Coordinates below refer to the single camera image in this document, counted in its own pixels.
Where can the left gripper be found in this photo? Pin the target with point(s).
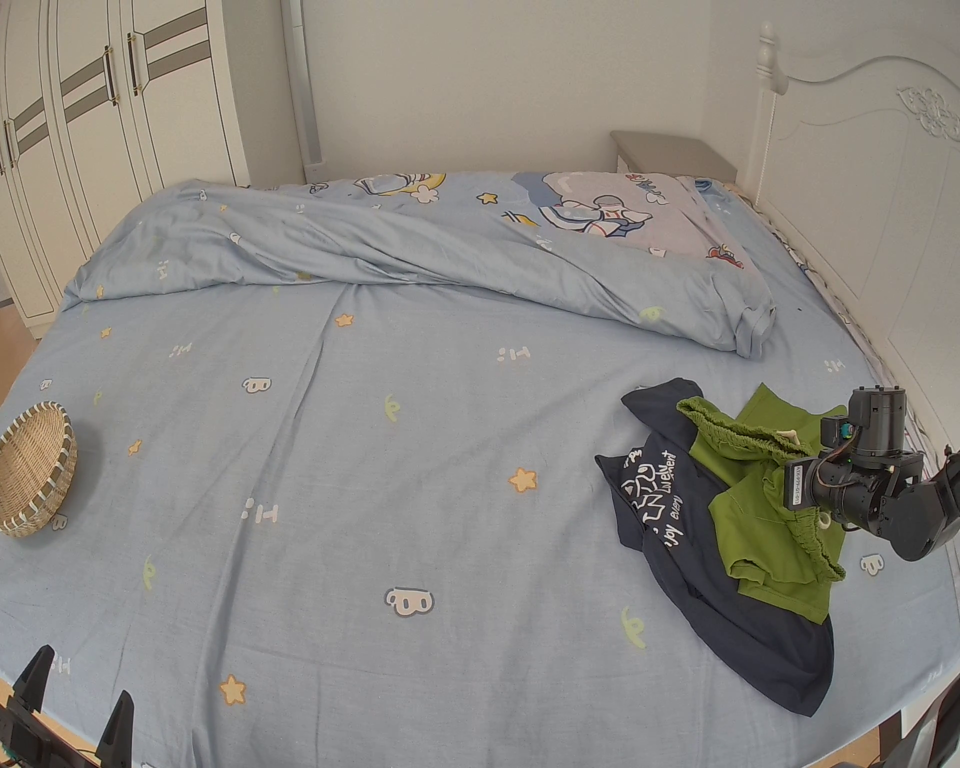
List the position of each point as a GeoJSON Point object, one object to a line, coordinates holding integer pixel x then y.
{"type": "Point", "coordinates": [30, 739]}

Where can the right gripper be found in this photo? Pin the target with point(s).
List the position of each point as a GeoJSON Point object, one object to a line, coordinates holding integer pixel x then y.
{"type": "Point", "coordinates": [840, 495]}

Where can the green shorts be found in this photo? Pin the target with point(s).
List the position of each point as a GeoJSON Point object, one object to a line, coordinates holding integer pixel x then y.
{"type": "Point", "coordinates": [757, 540]}

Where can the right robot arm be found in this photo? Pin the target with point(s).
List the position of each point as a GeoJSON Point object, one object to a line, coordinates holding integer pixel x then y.
{"type": "Point", "coordinates": [926, 525]}

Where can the round woven basket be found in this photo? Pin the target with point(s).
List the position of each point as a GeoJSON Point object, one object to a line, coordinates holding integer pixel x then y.
{"type": "Point", "coordinates": [34, 480]}

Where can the bed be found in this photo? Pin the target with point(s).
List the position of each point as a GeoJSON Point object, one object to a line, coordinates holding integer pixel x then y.
{"type": "Point", "coordinates": [450, 487]}

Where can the dark blue printed T-shirt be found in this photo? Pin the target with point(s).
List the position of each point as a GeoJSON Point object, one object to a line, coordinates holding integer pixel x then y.
{"type": "Point", "coordinates": [750, 645]}

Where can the pale printed pillow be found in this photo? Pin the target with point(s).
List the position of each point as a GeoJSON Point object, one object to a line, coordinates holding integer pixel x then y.
{"type": "Point", "coordinates": [637, 210]}

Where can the grey bedside table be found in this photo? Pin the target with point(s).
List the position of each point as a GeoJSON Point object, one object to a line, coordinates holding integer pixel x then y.
{"type": "Point", "coordinates": [667, 150]}

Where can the white wardrobe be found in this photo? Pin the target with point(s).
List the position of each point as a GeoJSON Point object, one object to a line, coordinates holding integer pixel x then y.
{"type": "Point", "coordinates": [90, 187]}

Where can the pale blue quilt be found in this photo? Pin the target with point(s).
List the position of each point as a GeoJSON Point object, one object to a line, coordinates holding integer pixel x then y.
{"type": "Point", "coordinates": [375, 240]}

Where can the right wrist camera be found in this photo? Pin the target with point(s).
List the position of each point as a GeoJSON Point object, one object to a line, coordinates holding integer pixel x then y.
{"type": "Point", "coordinates": [832, 433]}

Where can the white wall pipe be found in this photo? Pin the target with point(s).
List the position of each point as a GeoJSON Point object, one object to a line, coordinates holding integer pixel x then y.
{"type": "Point", "coordinates": [304, 90]}

